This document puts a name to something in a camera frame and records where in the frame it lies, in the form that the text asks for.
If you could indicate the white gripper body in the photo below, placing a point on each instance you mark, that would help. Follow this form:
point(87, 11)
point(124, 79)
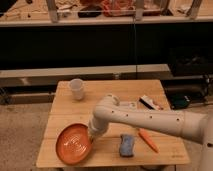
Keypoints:
point(96, 128)

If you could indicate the orange ceramic bowl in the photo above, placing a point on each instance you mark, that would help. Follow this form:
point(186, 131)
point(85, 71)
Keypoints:
point(73, 144)

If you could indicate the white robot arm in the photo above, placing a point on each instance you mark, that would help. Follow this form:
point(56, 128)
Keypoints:
point(195, 127)

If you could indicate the blue sponge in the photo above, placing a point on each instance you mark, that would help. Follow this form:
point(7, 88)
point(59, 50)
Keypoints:
point(126, 146)

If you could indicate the wooden table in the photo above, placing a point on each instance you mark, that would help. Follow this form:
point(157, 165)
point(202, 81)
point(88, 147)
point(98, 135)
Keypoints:
point(105, 150)

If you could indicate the orange carrot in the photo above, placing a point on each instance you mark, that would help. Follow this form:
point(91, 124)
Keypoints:
point(145, 136)

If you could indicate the black bag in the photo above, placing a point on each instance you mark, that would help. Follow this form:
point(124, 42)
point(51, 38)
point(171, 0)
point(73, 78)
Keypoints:
point(179, 101)

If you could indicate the long wooden bench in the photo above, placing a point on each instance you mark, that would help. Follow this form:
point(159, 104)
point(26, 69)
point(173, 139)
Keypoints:
point(51, 76)

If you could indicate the black object on shelf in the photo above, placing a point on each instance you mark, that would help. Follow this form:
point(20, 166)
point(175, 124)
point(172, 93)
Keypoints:
point(90, 11)

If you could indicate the red cloth on shelf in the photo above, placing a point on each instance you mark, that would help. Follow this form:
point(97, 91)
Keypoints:
point(117, 8)

